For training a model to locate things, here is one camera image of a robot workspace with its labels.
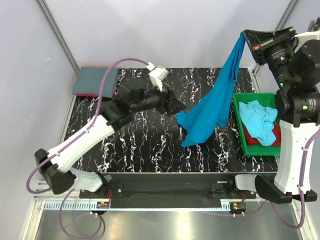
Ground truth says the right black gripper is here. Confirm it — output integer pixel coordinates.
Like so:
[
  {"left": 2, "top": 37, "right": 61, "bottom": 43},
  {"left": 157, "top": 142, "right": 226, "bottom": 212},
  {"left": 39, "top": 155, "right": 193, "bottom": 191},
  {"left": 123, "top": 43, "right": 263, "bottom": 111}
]
[{"left": 243, "top": 26, "right": 300, "bottom": 89}]

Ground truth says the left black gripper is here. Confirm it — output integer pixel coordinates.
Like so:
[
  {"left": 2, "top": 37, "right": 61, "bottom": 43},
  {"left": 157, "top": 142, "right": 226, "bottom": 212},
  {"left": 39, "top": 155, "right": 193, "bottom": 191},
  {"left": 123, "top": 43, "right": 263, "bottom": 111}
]
[{"left": 132, "top": 80, "right": 188, "bottom": 117}]

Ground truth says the bright blue t shirt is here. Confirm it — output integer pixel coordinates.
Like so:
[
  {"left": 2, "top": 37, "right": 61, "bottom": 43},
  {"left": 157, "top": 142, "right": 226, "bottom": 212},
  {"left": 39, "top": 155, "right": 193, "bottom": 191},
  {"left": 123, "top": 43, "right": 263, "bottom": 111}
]
[{"left": 176, "top": 32, "right": 246, "bottom": 148}]

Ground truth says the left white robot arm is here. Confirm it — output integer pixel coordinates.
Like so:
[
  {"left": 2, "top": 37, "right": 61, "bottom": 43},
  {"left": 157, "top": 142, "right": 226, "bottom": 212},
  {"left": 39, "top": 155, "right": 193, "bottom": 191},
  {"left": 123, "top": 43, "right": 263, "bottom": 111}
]
[{"left": 34, "top": 77, "right": 187, "bottom": 198}]

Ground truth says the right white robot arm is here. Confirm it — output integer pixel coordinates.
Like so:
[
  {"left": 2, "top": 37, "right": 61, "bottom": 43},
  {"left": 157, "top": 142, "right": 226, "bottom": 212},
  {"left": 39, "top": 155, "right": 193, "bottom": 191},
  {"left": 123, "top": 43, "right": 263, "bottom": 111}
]
[{"left": 227, "top": 27, "right": 320, "bottom": 204}]

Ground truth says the green plastic bin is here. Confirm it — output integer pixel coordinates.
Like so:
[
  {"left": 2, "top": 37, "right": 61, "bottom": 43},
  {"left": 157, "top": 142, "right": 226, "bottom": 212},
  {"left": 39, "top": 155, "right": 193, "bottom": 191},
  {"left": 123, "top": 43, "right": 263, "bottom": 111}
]
[{"left": 232, "top": 93, "right": 281, "bottom": 156}]

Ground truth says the light cyan t shirt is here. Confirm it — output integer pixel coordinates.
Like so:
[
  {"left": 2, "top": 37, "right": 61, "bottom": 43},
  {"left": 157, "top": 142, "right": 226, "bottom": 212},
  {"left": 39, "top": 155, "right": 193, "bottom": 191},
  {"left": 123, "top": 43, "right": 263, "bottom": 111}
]
[{"left": 238, "top": 100, "right": 278, "bottom": 146}]

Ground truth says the dark red t shirt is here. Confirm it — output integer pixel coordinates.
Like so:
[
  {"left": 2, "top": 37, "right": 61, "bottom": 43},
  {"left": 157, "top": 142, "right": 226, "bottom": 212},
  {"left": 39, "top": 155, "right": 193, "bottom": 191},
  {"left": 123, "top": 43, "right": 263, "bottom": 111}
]
[{"left": 242, "top": 122, "right": 281, "bottom": 147}]

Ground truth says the folded grey t shirt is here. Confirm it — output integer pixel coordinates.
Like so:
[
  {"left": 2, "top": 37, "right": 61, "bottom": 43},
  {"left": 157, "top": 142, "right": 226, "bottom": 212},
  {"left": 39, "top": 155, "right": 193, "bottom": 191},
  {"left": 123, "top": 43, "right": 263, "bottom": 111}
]
[{"left": 72, "top": 66, "right": 120, "bottom": 97}]

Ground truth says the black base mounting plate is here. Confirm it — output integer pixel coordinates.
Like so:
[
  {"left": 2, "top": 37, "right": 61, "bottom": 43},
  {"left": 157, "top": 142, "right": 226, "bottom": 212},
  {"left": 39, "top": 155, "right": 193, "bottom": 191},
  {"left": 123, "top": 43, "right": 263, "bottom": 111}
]
[{"left": 78, "top": 172, "right": 257, "bottom": 210}]

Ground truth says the right aluminium frame post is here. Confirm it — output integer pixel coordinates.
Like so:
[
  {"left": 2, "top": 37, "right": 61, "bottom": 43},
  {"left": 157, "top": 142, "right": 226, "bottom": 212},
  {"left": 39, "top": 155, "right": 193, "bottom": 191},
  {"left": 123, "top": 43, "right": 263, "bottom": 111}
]
[{"left": 252, "top": 0, "right": 301, "bottom": 76}]

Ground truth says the aluminium frame post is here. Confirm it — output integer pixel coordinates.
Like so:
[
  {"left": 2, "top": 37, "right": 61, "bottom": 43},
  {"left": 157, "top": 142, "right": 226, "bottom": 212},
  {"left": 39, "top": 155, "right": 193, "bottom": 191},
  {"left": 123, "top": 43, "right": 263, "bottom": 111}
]
[
  {"left": 252, "top": 0, "right": 301, "bottom": 76},
  {"left": 35, "top": 0, "right": 80, "bottom": 75}
]

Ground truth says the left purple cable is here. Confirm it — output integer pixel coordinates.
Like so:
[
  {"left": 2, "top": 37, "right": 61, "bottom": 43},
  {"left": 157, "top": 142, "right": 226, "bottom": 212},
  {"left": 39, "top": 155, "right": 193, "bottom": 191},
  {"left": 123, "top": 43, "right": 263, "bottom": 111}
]
[{"left": 26, "top": 57, "right": 151, "bottom": 240}]

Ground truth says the slotted grey cable duct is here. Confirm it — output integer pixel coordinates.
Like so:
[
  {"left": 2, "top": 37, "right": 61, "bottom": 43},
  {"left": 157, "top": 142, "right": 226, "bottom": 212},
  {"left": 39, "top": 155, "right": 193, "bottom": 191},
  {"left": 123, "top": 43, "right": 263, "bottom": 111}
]
[{"left": 43, "top": 199, "right": 246, "bottom": 213}]

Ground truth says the left aluminium frame post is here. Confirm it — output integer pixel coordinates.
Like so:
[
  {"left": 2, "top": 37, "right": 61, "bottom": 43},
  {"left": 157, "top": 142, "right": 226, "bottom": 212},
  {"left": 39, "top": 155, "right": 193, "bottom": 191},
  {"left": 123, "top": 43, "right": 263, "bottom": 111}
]
[{"left": 35, "top": 0, "right": 80, "bottom": 75}]

